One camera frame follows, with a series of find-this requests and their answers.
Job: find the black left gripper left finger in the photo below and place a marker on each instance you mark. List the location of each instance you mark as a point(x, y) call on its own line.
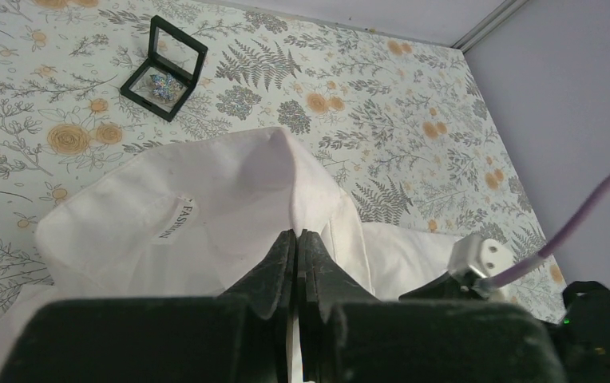
point(241, 335)

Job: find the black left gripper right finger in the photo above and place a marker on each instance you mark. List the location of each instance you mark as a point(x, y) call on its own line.
point(348, 335)

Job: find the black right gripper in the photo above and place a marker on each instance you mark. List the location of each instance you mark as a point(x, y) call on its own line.
point(446, 287)

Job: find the white shirt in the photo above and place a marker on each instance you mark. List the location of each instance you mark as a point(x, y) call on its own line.
point(191, 219)

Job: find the sparkly flower brooch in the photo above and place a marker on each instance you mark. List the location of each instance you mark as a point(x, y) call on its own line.
point(165, 87)

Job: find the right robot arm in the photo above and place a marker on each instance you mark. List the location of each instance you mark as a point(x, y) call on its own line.
point(601, 333)

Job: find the black brooch box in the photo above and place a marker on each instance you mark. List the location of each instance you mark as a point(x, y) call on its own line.
point(138, 87)

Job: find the floral patterned table mat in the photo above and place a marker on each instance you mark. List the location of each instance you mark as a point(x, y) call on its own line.
point(400, 125)

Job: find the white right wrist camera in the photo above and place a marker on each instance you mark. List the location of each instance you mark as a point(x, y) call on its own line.
point(475, 257)

